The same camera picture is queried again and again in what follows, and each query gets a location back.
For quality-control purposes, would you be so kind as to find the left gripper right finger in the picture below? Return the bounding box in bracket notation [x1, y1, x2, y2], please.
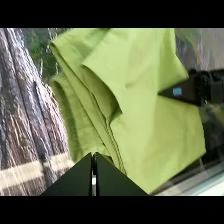
[94, 152, 150, 197]

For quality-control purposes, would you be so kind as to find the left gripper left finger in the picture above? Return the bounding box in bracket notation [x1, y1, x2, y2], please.
[40, 152, 93, 197]

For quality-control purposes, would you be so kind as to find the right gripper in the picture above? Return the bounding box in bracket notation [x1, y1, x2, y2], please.
[157, 68, 224, 108]

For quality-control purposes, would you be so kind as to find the light green garment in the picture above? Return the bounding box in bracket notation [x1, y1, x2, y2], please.
[49, 27, 207, 196]

